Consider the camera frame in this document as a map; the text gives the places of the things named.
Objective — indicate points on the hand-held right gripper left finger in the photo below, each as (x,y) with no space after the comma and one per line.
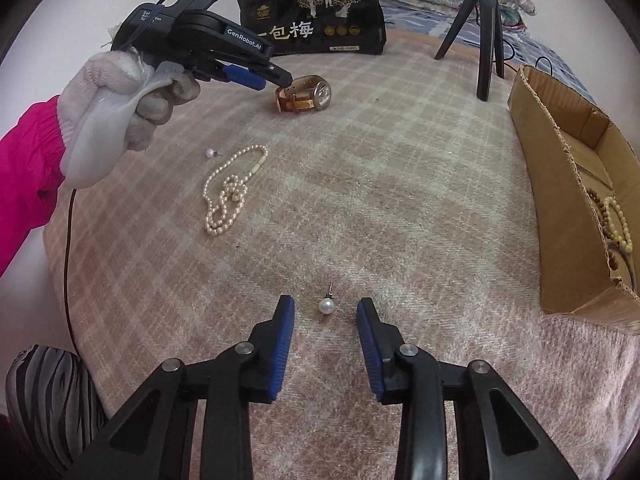
(280,350)

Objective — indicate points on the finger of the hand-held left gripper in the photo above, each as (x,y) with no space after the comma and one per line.
(245,77)
(275,74)

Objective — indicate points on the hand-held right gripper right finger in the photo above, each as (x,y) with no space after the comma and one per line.
(372,355)

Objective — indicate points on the large pearl earring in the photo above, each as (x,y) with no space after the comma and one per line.
(326,307)

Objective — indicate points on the small pearl earring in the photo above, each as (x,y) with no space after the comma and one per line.
(208,152)

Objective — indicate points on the cardboard box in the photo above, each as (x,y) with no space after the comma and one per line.
(560,210)

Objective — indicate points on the person's left forearm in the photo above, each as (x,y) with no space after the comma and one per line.
(25,160)

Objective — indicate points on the person's left hand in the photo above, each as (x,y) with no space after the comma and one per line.
(90,77)

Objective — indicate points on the black snack bag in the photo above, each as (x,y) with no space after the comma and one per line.
(310,35)

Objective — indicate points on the plaid pink blanket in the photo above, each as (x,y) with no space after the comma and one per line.
(400,185)

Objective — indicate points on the black tripod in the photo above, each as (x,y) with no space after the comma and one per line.
(485,35)

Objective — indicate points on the person's striped pants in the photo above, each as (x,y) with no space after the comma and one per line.
(55,405)

